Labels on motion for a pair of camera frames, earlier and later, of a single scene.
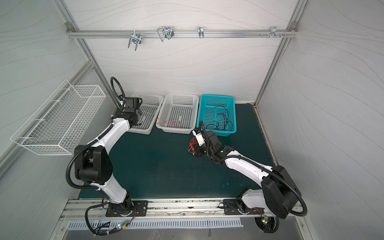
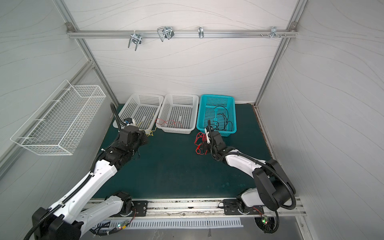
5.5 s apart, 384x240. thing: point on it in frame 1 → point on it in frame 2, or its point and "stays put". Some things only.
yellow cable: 150,113 → 148,132
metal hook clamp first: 136,38 stays put
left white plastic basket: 150,108 stays put
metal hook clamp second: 167,32 stays put
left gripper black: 139,112 → 141,134
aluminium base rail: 173,210 stays put
